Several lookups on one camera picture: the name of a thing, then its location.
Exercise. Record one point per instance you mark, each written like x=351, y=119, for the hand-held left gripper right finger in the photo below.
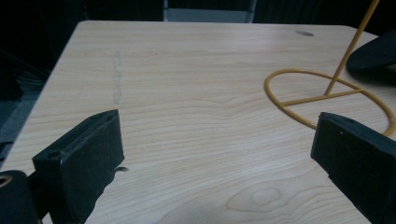
x=358, y=155

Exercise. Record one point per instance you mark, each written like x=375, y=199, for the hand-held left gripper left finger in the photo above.
x=82, y=161

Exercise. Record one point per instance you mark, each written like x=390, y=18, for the black round object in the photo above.
x=375, y=54

